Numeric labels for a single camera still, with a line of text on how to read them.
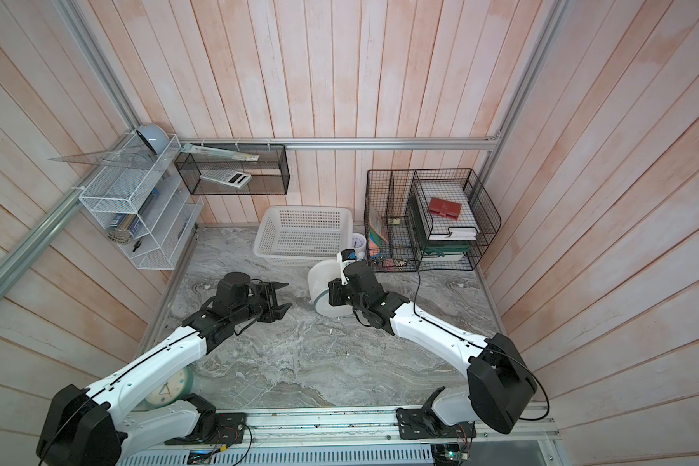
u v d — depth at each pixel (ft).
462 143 3.12
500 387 1.37
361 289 2.03
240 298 2.10
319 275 2.91
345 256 2.37
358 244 3.63
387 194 3.75
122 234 2.53
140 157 2.83
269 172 3.52
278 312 2.44
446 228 2.98
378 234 3.58
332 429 2.45
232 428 2.40
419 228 3.75
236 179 3.21
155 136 2.75
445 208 3.09
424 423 2.15
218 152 3.00
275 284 2.39
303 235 4.16
